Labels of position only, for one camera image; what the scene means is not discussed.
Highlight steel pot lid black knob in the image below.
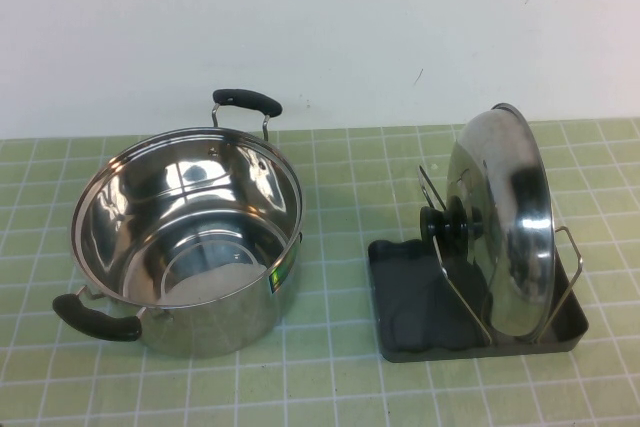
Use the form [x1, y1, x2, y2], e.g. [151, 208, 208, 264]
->
[418, 102, 558, 340]

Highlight stainless steel two-handled pot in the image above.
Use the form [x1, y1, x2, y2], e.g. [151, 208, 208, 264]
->
[51, 88, 305, 361]

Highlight dark grey drip tray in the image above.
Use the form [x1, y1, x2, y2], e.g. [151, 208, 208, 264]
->
[366, 238, 589, 364]

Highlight steel wire lid rack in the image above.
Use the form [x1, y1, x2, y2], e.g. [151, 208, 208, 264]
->
[416, 165, 586, 349]

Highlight green tiled table mat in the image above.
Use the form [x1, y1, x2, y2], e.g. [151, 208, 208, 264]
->
[0, 116, 640, 427]

